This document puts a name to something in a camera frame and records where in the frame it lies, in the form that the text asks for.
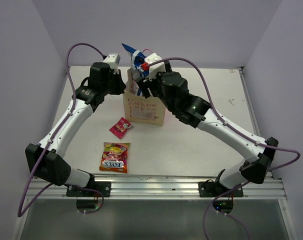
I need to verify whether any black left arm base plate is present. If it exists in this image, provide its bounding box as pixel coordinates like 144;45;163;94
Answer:
66;181;112;198

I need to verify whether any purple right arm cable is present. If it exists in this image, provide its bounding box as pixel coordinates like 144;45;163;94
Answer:
147;57;302;240

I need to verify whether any blue chips bag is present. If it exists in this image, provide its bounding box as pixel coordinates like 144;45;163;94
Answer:
121;43;148;97

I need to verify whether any beige Cakes paper bag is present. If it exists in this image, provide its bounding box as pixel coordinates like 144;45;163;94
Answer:
122;68;166;126

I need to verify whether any Fox's fruit candy bag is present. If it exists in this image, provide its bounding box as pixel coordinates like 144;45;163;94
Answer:
99;142;131;174

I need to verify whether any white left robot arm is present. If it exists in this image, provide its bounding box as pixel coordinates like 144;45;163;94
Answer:
25;61;126;197

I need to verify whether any small pink snack packet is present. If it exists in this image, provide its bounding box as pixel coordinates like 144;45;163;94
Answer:
109;117;133;139

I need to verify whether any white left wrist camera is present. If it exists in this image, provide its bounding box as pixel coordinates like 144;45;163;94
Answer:
102;53;121;74

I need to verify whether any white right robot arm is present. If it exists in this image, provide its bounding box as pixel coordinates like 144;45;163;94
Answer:
136;68;279;197

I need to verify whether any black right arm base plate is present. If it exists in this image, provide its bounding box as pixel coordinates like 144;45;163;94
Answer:
198;179;228;198

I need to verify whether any aluminium table edge rail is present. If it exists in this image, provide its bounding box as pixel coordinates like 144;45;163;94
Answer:
23;172;287;201

